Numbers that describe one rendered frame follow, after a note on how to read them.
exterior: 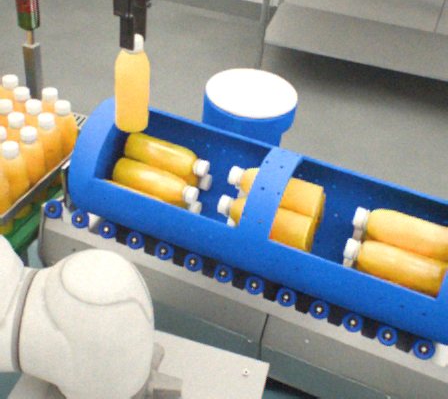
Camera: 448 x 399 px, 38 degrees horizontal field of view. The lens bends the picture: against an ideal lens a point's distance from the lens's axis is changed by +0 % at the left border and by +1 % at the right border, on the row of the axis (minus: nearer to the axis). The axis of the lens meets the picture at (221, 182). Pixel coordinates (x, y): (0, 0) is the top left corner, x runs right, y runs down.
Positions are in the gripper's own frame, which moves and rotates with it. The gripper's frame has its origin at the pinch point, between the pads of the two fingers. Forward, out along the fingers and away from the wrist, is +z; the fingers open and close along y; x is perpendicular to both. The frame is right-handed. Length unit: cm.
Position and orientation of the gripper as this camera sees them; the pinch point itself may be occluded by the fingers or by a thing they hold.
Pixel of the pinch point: (133, 28)
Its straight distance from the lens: 130.7
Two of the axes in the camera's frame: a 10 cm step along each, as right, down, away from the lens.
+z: -1.0, 7.8, 6.2
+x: -9.2, -3.1, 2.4
